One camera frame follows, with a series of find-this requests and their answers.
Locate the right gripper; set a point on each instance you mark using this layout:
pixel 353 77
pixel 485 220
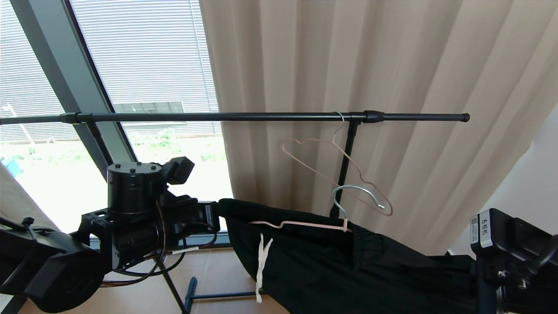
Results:
pixel 518 237

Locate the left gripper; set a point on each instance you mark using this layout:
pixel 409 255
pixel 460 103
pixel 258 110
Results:
pixel 192 218

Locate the pink clothes hanger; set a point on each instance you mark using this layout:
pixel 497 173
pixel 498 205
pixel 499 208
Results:
pixel 305 163
pixel 344 188

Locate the black garment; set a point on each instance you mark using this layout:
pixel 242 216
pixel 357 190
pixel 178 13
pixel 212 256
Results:
pixel 348 270

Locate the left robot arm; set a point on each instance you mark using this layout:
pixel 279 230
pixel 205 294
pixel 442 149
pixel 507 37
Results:
pixel 52 266

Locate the black clothes rack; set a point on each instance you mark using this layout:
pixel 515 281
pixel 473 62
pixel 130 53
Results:
pixel 261 116

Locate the white curtain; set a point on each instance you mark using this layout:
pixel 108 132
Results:
pixel 22 200

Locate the beige curtain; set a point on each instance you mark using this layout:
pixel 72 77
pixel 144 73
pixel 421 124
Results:
pixel 392 56

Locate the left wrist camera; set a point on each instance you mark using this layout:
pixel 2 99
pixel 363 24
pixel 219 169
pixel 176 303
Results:
pixel 178 170

